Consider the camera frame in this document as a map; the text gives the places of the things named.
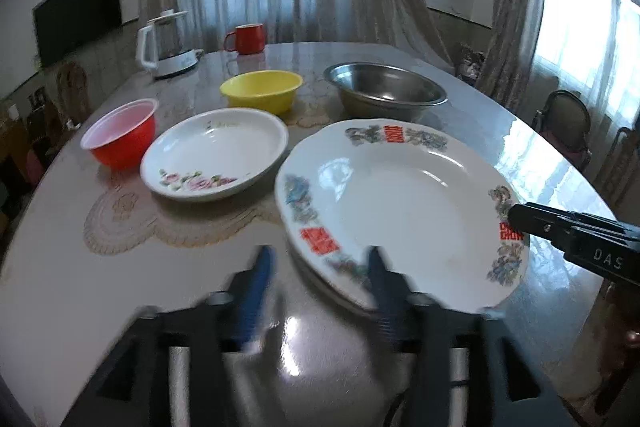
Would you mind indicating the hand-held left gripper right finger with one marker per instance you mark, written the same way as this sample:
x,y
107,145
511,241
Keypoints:
x,y
380,294

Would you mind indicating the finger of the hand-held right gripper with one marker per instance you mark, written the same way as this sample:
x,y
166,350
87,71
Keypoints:
x,y
537,219

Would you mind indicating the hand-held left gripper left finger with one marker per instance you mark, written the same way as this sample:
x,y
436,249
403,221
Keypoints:
x,y
255,297

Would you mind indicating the large patterned white plate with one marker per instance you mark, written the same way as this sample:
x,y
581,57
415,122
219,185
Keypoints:
x,y
400,212

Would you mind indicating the white plate with pink flowers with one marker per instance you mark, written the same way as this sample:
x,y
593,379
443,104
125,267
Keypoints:
x,y
215,152

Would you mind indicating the stainless steel bowl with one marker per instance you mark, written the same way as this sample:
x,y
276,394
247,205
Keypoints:
x,y
385,89

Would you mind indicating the yellow plastic bowl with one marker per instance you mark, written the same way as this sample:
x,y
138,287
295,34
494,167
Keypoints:
x,y
262,89

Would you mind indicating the person's right hand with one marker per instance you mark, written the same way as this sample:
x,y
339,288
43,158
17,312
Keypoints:
x,y
622,347

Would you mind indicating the wooden slatted chair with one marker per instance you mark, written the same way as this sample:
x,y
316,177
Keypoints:
x,y
622,167

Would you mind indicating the dark upholstered chair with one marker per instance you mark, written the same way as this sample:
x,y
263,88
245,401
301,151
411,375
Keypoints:
x,y
565,119

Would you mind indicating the lace table mat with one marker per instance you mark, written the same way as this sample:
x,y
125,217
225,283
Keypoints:
x,y
130,219

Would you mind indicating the framed picture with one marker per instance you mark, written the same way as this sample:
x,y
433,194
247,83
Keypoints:
x,y
470,62

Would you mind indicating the bright window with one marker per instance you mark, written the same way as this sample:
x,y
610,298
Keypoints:
x,y
585,22

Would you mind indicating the red plastic bowl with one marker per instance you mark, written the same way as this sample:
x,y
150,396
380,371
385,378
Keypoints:
x,y
120,132

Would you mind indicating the beige side curtain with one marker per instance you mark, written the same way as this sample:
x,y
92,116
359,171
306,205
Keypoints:
x,y
517,7

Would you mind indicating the red mug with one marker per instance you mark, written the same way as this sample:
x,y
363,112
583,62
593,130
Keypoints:
x,y
248,39

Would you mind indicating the white electric kettle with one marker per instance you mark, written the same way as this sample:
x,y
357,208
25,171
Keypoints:
x,y
167,52

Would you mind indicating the wooden cabinet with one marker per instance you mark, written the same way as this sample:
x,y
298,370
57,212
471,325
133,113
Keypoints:
x,y
22,157

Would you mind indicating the wooden carved chair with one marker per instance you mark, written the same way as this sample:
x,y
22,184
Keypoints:
x,y
74,92

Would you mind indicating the black wall television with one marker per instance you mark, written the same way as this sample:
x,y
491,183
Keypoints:
x,y
77,12

